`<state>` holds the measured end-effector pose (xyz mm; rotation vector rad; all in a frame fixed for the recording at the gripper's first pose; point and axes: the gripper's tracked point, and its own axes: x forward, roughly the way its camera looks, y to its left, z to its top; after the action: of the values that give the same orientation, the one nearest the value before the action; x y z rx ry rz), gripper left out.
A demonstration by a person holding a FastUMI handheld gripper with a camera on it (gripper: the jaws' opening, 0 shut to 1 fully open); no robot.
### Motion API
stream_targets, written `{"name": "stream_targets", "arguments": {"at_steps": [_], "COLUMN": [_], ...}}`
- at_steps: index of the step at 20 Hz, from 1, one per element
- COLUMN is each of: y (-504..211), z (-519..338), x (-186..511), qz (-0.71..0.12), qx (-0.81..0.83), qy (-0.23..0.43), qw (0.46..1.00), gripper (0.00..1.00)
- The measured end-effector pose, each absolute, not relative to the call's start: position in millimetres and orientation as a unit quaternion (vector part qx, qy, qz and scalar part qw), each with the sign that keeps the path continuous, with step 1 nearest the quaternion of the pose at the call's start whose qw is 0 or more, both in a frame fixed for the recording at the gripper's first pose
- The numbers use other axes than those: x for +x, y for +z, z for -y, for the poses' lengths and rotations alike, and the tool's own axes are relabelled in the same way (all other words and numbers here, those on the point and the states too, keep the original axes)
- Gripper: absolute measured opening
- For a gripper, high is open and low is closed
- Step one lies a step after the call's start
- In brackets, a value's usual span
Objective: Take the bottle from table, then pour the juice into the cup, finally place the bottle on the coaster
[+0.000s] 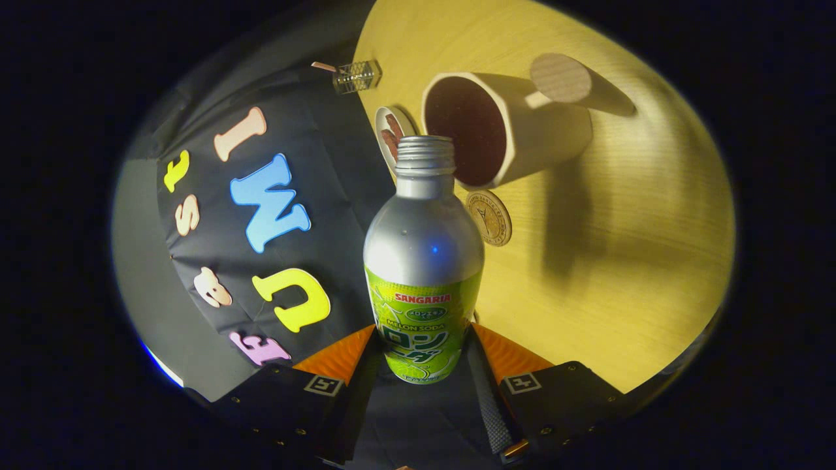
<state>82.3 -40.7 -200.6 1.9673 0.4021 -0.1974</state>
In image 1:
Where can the silver bottle with green label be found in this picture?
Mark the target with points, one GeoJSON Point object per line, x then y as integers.
{"type": "Point", "coordinates": [423, 248]}

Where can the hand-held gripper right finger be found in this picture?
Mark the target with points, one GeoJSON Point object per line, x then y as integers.
{"type": "Point", "coordinates": [490, 405]}

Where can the round wooden coaster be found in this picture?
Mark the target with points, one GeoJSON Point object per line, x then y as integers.
{"type": "Point", "coordinates": [491, 219]}

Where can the white round plate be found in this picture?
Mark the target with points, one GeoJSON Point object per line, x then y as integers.
{"type": "Point", "coordinates": [381, 121]}

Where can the wooden table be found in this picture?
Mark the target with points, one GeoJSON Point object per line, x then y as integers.
{"type": "Point", "coordinates": [620, 294]}

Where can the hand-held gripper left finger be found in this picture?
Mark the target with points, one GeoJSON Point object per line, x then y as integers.
{"type": "Point", "coordinates": [359, 405]}

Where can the brown meat piece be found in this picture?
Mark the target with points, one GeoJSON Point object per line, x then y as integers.
{"type": "Point", "coordinates": [390, 147]}
{"type": "Point", "coordinates": [395, 125]}

